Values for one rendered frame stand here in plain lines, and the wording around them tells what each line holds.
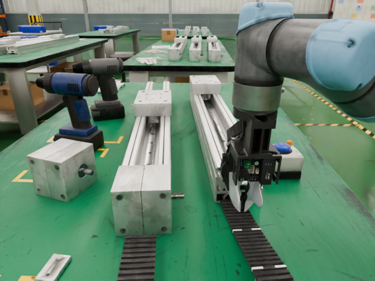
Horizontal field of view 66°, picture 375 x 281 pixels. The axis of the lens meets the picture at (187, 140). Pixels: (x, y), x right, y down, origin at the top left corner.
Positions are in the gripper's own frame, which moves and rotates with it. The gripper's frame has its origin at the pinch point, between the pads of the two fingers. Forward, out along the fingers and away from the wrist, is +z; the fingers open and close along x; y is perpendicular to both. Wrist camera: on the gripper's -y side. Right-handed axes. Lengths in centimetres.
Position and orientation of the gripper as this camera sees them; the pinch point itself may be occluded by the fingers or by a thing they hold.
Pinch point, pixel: (241, 203)
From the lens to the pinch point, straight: 58.8
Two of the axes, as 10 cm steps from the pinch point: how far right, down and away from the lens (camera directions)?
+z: -0.1, 9.2, 4.0
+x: 10.0, -0.2, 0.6
